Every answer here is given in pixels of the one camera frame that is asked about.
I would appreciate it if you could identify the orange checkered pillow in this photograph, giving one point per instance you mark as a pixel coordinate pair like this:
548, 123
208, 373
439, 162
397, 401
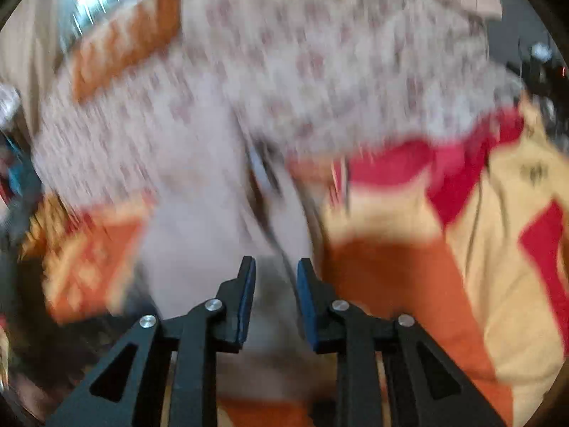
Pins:
123, 41

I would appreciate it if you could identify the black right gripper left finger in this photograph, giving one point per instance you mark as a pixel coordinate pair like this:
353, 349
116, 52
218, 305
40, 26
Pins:
165, 368

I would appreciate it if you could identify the beige zip jacket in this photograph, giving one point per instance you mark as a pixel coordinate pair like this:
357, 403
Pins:
244, 204

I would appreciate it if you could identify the orange yellow red blanket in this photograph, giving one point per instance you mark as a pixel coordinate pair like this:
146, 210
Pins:
470, 237

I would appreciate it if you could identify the floral white quilt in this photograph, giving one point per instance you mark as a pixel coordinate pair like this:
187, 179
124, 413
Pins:
303, 76

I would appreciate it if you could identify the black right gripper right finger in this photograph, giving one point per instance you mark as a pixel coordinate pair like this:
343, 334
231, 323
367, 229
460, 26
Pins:
388, 372

